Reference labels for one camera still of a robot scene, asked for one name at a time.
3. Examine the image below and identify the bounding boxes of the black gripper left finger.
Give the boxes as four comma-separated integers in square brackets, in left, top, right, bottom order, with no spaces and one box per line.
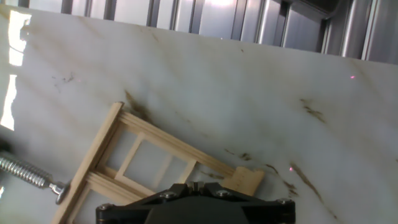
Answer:
[96,182,195,224]

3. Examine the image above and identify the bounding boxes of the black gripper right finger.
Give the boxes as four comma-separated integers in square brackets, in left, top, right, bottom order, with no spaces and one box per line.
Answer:
[195,182,295,224]

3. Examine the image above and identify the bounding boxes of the black cast iron C-clamp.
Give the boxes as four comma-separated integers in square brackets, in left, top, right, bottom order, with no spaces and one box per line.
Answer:
[0,136,72,205]

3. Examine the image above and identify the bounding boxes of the wooden miniature window frame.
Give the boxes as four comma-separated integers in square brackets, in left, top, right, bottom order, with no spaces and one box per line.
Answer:
[51,101,266,224]

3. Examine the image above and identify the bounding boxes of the wooden sliding window sash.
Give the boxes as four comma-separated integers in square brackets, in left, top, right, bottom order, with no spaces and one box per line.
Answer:
[114,132,199,190]

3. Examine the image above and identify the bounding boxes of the white marble pattern board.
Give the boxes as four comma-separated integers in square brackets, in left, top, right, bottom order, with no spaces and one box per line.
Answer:
[0,4,398,224]

